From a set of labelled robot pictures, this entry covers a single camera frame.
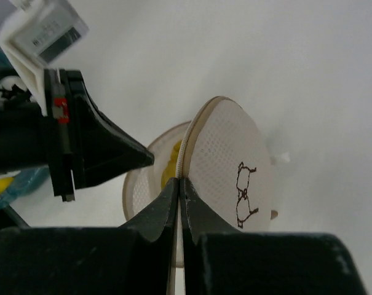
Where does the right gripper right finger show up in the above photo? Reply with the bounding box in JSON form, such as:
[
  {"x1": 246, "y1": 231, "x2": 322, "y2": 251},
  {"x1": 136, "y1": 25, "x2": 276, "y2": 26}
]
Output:
[{"x1": 179, "y1": 178, "x2": 238, "y2": 294}]

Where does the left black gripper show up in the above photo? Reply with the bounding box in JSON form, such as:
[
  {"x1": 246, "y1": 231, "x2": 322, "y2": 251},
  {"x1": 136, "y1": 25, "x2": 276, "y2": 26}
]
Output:
[{"x1": 0, "y1": 69, "x2": 154, "y2": 202}]

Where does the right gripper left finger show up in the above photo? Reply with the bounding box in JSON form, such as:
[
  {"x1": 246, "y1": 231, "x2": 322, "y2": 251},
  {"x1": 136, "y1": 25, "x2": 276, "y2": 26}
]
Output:
[{"x1": 119, "y1": 178, "x2": 179, "y2": 294}]

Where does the beige mesh laundry bag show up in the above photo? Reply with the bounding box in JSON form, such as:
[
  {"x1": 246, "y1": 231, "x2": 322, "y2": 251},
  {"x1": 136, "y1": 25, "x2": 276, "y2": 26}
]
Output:
[{"x1": 122, "y1": 96, "x2": 283, "y2": 269}]

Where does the teal plastic basket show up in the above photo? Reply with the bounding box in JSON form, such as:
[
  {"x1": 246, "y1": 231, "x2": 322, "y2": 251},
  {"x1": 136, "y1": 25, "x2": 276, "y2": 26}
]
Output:
[{"x1": 0, "y1": 50, "x2": 49, "y2": 210}]

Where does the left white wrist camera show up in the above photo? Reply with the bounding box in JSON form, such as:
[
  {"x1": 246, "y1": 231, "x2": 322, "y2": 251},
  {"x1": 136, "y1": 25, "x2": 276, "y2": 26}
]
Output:
[{"x1": 0, "y1": 0, "x2": 89, "y2": 116}]

